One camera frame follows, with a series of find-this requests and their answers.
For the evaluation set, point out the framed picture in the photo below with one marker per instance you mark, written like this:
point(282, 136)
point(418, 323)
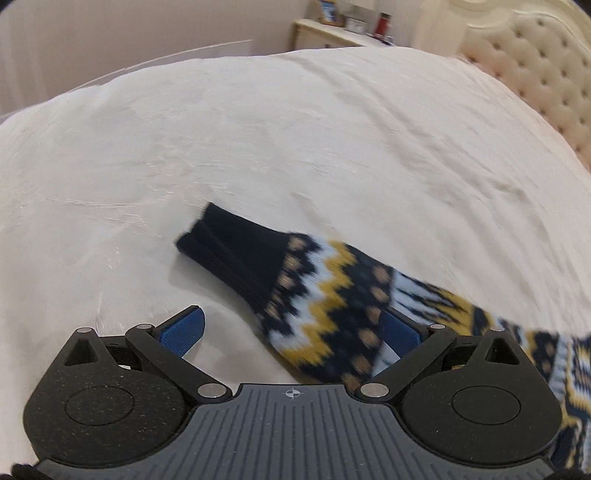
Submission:
point(328, 11)

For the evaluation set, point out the navy yellow patterned knit sock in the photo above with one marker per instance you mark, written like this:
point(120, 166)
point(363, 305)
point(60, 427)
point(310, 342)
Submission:
point(323, 286)

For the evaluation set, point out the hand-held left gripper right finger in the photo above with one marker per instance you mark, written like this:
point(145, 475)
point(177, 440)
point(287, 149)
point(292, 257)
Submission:
point(398, 333)

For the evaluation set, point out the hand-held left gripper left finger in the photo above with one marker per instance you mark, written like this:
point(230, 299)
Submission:
point(183, 328)

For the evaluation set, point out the white bedspread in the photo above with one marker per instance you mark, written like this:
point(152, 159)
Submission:
point(231, 161)

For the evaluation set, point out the cream nightstand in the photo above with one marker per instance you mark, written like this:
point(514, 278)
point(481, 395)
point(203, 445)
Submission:
point(332, 36)

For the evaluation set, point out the cream tufted headboard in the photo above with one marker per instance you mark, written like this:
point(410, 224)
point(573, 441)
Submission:
point(545, 60)

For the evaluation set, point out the red bottle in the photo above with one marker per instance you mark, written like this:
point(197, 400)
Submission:
point(383, 25)

